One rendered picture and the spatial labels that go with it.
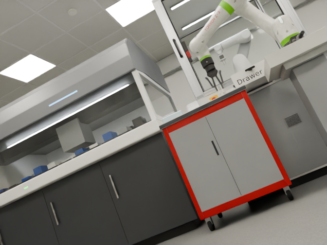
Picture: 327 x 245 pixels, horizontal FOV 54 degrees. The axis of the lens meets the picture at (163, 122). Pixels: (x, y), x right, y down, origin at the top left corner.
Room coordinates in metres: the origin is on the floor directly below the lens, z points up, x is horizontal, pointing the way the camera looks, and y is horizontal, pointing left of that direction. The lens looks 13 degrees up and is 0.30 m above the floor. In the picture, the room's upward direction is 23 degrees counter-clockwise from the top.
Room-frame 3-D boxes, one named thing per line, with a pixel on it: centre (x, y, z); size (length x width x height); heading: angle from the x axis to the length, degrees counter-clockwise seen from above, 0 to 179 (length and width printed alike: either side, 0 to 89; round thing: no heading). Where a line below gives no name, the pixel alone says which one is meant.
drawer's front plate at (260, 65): (2.23, -0.73, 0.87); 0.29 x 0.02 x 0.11; 78
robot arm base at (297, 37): (1.92, -0.96, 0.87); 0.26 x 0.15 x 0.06; 174
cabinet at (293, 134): (2.98, -0.94, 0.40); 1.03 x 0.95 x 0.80; 78
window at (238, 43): (2.54, -0.84, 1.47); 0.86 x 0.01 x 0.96; 78
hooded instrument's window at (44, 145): (3.22, 0.81, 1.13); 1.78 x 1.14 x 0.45; 78
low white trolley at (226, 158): (2.32, -0.33, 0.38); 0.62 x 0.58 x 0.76; 78
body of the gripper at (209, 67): (2.31, -0.49, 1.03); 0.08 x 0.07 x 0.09; 78
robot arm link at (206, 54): (2.30, -0.48, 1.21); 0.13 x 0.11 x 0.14; 161
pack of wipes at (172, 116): (2.16, -0.08, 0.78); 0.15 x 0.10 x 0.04; 83
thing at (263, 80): (2.44, -0.77, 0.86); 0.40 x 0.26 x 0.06; 168
